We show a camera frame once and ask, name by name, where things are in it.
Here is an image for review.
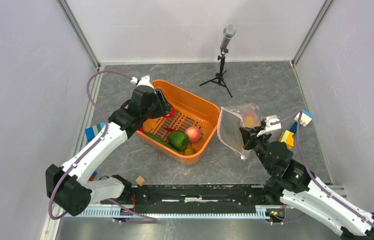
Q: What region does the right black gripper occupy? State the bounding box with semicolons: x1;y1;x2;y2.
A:
239;125;273;174

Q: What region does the red toy chili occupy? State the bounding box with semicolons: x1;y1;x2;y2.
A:
163;108;175;119

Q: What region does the clear pink-dotted zip bag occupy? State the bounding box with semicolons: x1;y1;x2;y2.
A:
217;103;260;161

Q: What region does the orange plastic basket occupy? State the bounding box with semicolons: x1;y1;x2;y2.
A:
136;79;220;165

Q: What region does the pink toy peach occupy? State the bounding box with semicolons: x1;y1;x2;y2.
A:
184;126;202;143

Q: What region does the yellow toy corn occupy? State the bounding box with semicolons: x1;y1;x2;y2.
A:
231;141;243;152

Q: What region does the yellow toy lemon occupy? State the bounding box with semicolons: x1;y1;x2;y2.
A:
243;115;260;128

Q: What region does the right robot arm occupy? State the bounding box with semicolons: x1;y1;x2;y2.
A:
239;127;374;240

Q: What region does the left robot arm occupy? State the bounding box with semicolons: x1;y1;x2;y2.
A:
45;86;173;216

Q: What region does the green toy cucumber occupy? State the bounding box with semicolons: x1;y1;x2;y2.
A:
145;132;179;153

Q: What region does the green toy bell pepper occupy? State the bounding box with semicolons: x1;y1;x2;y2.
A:
167;131;190;152

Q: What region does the olive toy fruit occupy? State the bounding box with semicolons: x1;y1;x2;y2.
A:
184;147;196;156

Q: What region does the blue white toy brick stack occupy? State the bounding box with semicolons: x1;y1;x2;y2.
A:
290;109;314;134

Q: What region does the small wooden cube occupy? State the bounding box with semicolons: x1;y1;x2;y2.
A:
135;175;146;187

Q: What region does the blue green striped brick stack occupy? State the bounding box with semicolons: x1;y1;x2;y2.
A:
84;122;105;142

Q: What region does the microphone on black tripod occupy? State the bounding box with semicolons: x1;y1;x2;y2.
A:
199;24;236;98

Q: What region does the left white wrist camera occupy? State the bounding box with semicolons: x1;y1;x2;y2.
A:
137;75;154;90

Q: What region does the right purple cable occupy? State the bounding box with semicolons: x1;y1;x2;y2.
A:
271;110;374;240

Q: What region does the purple cable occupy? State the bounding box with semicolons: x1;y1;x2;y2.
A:
47;69;138;221
271;110;374;240

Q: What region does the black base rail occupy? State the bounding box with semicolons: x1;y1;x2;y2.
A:
116;184;286;214

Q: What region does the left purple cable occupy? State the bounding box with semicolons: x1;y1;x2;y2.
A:
47;69;138;221

